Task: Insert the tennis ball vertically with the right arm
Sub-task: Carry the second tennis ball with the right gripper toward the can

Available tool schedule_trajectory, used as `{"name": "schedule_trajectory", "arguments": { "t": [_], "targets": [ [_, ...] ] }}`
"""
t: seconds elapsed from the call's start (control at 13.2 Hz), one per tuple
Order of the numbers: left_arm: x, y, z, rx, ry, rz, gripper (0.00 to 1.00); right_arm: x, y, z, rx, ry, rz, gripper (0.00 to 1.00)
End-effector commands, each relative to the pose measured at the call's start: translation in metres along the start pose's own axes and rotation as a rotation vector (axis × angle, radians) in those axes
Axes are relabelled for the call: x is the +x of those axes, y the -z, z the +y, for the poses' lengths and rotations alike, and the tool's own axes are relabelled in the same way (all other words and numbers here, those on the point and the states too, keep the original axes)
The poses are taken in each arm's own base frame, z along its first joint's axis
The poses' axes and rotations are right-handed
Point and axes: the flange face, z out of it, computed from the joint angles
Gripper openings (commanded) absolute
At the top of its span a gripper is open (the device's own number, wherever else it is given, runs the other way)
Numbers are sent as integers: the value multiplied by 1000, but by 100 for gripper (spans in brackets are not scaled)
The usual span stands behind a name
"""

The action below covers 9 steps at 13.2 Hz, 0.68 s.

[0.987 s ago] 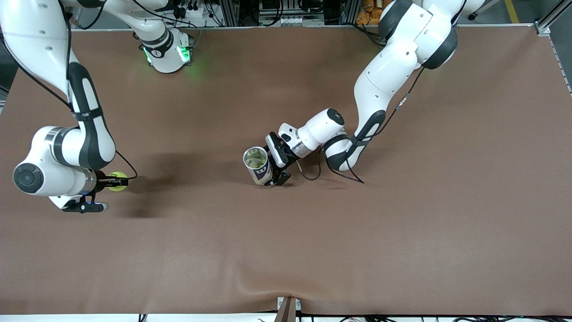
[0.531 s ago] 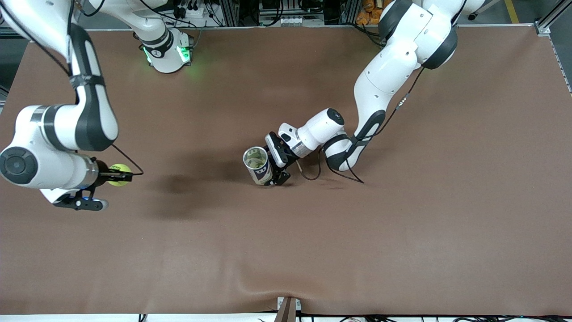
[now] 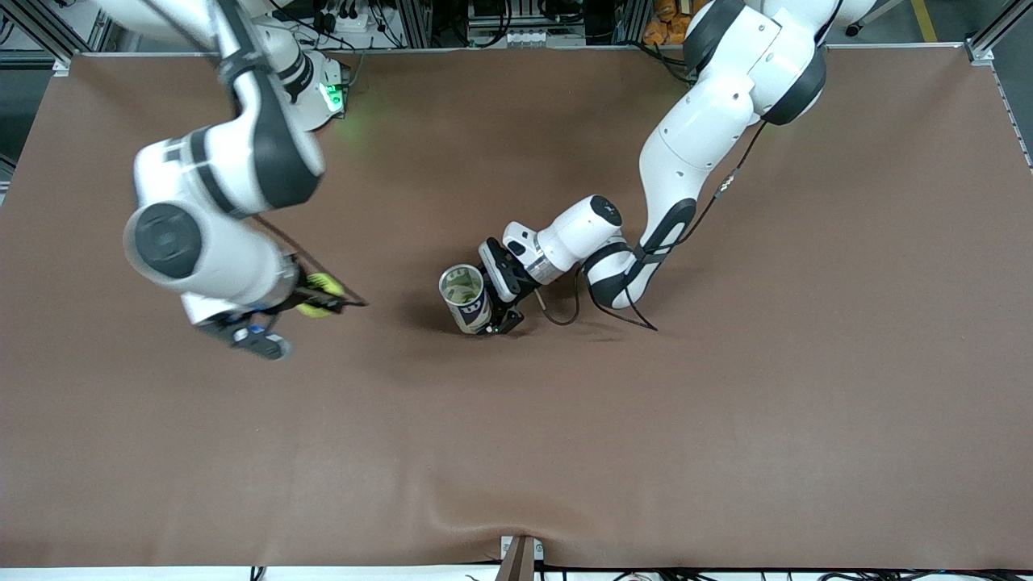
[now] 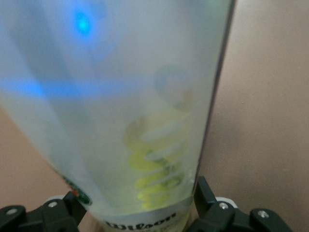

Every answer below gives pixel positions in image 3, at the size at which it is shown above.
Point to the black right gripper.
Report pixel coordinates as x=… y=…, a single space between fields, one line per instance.
x=300 y=292

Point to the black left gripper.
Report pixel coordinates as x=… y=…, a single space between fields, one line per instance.
x=512 y=284

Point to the white blue tennis ball can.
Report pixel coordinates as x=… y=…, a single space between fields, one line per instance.
x=478 y=319

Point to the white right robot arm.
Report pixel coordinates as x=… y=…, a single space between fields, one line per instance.
x=218 y=258

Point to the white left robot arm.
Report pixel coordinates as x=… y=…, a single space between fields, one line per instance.
x=686 y=153

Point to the brown table mat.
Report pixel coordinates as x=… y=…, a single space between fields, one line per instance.
x=516 y=444

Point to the white socket strip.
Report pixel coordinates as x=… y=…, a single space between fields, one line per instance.
x=529 y=38

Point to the white power strip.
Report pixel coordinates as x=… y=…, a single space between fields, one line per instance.
x=363 y=24

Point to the orange lumpy items pile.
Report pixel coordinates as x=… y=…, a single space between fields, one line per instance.
x=666 y=24

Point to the aluminium rack post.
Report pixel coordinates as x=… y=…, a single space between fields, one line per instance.
x=629 y=22
x=416 y=24

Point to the aluminium frame corner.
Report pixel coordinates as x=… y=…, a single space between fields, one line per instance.
x=63 y=66
x=980 y=50

